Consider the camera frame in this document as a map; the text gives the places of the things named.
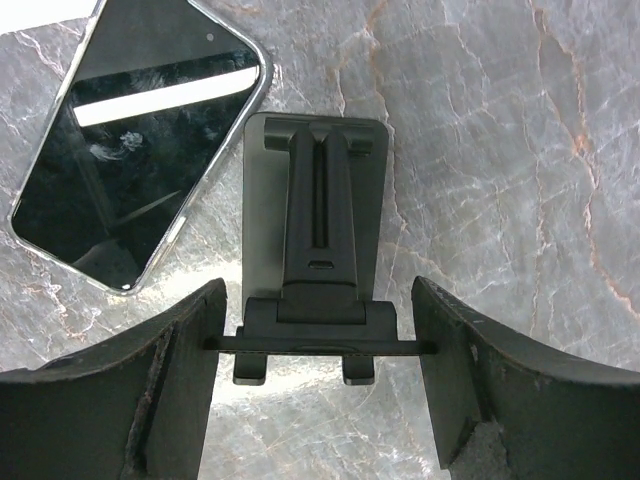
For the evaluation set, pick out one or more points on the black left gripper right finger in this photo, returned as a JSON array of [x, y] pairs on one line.
[[502, 401]]

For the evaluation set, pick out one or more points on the black folding phone stand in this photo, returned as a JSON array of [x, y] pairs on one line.
[[311, 212]]

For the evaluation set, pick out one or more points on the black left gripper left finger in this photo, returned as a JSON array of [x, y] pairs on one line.
[[134, 406]]

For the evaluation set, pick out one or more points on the black phone clear case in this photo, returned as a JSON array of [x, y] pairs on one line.
[[156, 95]]

